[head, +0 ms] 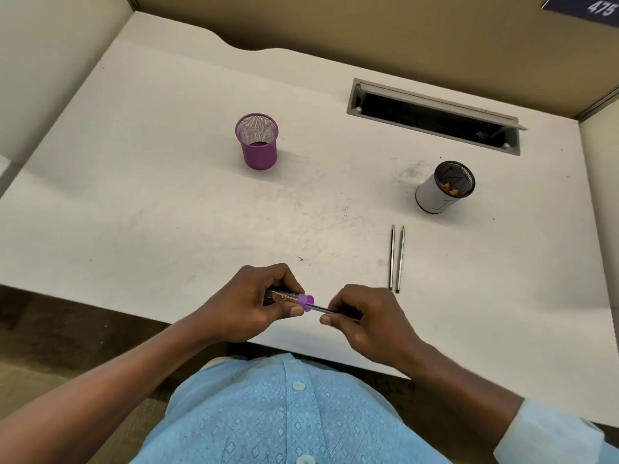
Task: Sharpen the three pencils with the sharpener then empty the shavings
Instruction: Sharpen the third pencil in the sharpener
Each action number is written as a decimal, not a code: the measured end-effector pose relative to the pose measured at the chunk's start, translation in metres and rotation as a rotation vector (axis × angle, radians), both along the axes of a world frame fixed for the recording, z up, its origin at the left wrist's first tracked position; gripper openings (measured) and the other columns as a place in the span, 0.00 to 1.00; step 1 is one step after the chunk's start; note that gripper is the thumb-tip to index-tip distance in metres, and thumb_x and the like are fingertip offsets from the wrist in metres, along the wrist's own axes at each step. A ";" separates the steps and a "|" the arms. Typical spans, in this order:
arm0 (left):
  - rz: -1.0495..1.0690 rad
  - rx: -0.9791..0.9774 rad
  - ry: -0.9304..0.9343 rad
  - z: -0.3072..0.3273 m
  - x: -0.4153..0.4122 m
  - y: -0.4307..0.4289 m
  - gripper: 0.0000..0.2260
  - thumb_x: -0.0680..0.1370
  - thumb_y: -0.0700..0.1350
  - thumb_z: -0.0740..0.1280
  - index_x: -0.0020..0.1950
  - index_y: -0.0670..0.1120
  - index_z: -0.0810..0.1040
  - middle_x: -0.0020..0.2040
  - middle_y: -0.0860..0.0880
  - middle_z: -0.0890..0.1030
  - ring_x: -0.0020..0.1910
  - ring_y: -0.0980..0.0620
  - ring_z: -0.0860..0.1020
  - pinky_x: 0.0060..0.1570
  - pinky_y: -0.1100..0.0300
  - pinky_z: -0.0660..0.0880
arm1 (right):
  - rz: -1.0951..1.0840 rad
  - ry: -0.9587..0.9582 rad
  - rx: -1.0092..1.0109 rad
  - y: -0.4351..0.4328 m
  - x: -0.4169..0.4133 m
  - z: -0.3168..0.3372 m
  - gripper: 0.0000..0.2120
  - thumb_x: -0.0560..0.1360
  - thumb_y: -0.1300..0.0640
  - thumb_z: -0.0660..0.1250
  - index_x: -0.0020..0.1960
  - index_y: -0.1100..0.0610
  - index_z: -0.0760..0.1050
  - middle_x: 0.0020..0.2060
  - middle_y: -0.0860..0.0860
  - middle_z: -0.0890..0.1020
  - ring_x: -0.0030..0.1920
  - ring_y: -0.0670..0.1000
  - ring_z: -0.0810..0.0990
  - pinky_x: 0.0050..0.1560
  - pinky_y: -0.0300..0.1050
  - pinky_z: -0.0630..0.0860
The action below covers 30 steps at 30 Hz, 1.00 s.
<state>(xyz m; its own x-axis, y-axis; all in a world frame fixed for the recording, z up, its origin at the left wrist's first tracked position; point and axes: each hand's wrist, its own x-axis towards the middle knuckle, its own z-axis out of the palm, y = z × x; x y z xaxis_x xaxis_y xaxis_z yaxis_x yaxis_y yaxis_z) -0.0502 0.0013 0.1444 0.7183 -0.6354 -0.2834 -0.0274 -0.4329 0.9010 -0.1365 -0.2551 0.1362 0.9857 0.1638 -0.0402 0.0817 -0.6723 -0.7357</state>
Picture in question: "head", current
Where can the person's left hand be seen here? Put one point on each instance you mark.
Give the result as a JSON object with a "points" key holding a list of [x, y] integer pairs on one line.
{"points": [[242, 309]]}

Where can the person's right hand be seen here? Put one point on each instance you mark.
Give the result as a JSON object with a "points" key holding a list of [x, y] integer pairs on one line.
{"points": [[382, 328]]}

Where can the black silver striped pencil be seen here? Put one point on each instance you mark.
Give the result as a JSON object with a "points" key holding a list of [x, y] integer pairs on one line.
{"points": [[391, 258], [400, 260], [321, 309]]}

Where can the purple clear tube sharpener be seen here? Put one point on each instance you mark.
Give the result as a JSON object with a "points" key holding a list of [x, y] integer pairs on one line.
{"points": [[305, 301]]}

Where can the purple mesh pencil cup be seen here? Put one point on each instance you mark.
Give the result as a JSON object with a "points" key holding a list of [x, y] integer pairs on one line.
{"points": [[261, 156]]}

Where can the person's left forearm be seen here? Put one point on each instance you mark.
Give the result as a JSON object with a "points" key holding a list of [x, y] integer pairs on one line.
{"points": [[106, 391]]}

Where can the person's right forearm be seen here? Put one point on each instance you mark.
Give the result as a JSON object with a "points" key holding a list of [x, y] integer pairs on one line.
{"points": [[464, 396]]}

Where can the white shoe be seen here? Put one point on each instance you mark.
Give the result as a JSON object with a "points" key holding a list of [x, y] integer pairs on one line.
{"points": [[225, 360]]}

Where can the light blue patterned shirt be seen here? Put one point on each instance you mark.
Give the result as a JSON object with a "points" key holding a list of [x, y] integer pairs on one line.
{"points": [[290, 420]]}

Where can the white cup with black rim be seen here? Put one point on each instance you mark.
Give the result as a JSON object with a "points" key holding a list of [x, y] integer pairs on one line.
{"points": [[430, 195]]}

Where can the cream side divider panel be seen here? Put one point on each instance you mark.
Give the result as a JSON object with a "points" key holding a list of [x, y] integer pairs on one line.
{"points": [[604, 188], [53, 72]]}

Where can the tan back partition panel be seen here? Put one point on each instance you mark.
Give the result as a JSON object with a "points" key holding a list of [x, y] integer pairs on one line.
{"points": [[362, 28]]}

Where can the dark blue number sign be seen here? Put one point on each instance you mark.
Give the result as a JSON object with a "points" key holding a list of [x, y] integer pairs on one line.
{"points": [[580, 4]]}

